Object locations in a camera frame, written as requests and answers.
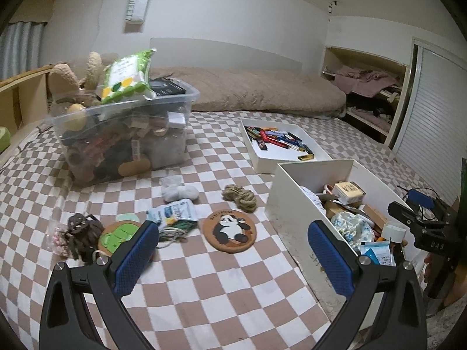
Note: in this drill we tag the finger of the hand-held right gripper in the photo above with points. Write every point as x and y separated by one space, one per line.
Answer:
421 197
405 214

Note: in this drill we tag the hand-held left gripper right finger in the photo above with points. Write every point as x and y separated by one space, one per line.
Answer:
330 259

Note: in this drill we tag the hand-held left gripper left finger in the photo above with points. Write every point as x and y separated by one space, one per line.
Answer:
137 259

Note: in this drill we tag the white medicine sachet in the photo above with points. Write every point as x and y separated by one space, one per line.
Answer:
383 257

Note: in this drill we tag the deep white box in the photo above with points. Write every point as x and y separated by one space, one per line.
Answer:
292 197

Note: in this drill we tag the person's right hand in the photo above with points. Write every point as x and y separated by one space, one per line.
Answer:
458 284

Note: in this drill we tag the white tape roll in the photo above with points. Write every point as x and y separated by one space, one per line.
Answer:
394 231

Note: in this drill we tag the green elephant coaster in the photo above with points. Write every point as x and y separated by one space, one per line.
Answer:
120 237

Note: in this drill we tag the crumpled floral packet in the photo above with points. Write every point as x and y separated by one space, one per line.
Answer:
350 226

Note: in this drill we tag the dark item with beige loop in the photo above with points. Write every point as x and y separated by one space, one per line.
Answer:
95 254

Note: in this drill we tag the mint green round item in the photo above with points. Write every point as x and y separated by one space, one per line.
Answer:
129 217

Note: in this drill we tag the brown hair claw clip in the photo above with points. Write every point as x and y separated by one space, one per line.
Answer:
82 233

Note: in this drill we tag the small cream carton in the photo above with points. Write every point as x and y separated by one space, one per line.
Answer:
348 191

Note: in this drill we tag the blue and white wipe packet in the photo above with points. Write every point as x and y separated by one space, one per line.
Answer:
175 209

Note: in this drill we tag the small bag of pink beads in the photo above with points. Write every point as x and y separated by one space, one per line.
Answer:
58 240

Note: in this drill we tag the white slatted door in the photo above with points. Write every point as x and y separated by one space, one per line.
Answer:
434 116

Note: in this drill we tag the brown checkered bed sheet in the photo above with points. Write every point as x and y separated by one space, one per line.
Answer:
219 291

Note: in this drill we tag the panda coaster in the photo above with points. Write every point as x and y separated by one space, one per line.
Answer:
230 229

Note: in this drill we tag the shallow white tray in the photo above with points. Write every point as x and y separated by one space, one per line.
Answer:
277 164

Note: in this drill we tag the clear plastic storage bin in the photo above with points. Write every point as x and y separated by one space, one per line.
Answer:
160 149

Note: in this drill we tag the pile of colourful batteries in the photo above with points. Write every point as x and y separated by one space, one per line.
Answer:
277 138

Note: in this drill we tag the pink clothes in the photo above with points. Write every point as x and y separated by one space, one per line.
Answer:
357 78

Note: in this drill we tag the yellow ball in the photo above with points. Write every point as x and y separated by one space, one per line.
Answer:
76 115

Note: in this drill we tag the black box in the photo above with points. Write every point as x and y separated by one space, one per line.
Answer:
166 86

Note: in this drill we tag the avocado plush toy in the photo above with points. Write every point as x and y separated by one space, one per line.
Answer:
3 140

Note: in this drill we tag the beige quilt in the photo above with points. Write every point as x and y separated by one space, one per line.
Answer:
255 91

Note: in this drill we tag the green dotted snack bag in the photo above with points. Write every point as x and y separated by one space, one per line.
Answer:
126 74

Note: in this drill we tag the beige fluffy slipper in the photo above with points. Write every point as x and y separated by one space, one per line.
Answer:
62 76

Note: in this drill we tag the wooden bedside shelf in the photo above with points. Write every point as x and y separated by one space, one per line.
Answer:
33 87

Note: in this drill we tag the grey curtain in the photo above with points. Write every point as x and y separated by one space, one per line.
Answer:
22 51

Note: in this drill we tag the hanging white paper bag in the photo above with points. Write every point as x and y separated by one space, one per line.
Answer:
138 3

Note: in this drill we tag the beige cartoon valance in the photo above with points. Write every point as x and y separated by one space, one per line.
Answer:
36 7

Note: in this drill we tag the cream wall shelf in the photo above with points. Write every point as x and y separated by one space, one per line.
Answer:
399 98

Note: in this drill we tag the black wall hook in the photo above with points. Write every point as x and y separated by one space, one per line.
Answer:
331 6

